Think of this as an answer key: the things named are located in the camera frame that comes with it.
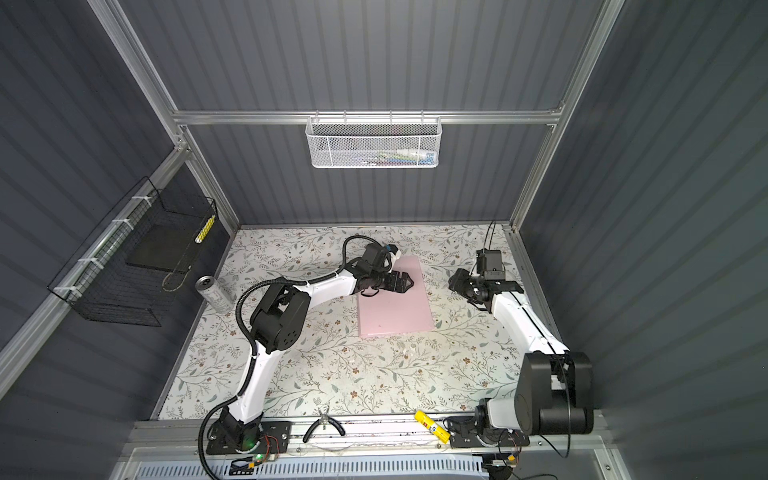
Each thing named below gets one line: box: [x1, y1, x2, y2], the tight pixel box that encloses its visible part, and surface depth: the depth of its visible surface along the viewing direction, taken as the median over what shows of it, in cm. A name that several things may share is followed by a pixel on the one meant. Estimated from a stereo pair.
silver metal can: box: [195, 275, 234, 314], surface depth 89 cm
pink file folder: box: [357, 255, 434, 338], surface depth 95 cm
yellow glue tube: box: [414, 410, 451, 444], surface depth 75 cm
